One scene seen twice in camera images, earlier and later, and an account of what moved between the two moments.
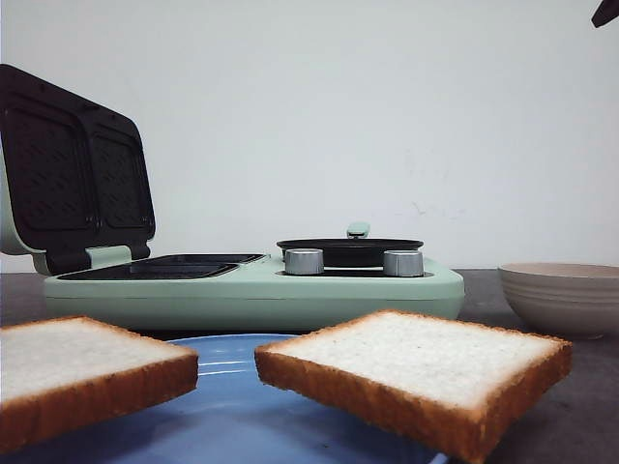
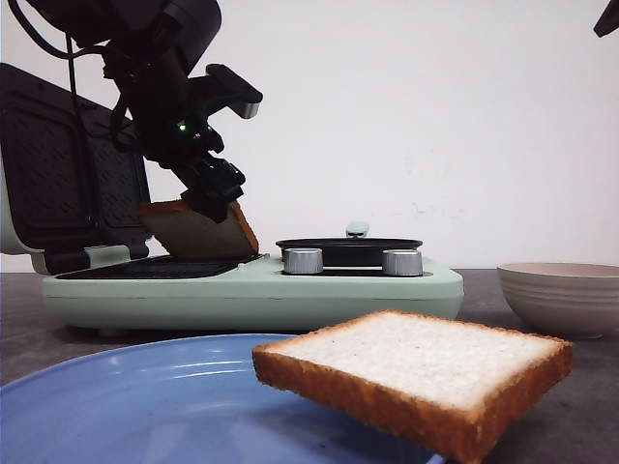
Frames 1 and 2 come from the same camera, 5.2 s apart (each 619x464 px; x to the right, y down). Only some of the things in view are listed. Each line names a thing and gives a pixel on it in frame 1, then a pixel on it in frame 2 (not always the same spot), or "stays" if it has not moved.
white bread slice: (62, 372) → (184, 231)
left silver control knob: (304, 261) stays
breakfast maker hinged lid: (75, 176) stays
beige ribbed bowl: (575, 301) stays
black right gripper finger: (607, 11) → (609, 21)
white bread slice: (447, 387) stays
